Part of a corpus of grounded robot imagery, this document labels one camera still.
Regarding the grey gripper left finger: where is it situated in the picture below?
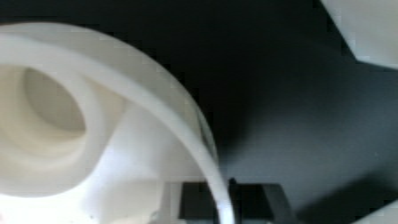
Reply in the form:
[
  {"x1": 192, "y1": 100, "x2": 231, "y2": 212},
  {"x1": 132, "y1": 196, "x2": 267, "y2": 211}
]
[{"x1": 159, "y1": 182, "x2": 217, "y2": 224}]

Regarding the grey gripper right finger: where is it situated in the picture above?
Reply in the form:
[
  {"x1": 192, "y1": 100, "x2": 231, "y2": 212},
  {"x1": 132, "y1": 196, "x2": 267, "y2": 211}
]
[{"x1": 230, "y1": 179, "x2": 301, "y2": 224}]

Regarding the white round stool seat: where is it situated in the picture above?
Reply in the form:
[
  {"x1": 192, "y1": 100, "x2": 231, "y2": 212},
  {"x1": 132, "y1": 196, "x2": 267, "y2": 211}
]
[{"x1": 0, "y1": 22, "x2": 235, "y2": 224}]

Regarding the white right fence wall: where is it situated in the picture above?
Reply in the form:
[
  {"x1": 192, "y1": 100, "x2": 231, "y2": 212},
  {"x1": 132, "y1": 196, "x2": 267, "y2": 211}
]
[{"x1": 320, "y1": 0, "x2": 398, "y2": 70}]

